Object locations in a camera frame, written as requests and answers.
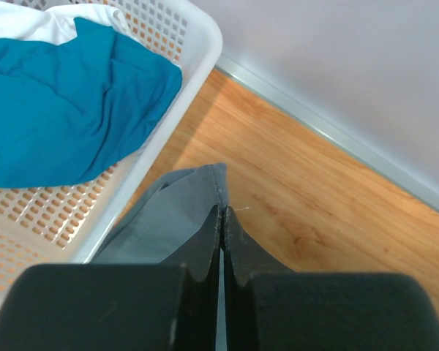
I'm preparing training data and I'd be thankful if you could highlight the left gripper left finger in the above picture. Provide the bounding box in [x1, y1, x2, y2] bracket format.
[0, 206, 220, 350]

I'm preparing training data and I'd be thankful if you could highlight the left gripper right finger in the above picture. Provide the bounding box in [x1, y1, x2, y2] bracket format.
[223, 208, 439, 350]

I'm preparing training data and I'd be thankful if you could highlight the grey-blue t-shirt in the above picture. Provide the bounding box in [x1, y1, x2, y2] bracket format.
[91, 163, 230, 264]

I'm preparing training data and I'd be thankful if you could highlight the white plastic laundry basket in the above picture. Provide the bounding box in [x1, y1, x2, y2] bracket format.
[0, 1, 222, 307]

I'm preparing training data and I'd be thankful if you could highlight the aluminium back edge strip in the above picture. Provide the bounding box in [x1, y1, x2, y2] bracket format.
[217, 55, 439, 213]

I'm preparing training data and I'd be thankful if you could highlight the teal blue t-shirt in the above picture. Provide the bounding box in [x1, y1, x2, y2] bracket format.
[0, 18, 182, 188]

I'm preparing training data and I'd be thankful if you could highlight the white t-shirt in basket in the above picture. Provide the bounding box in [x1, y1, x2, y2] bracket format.
[0, 1, 135, 45]

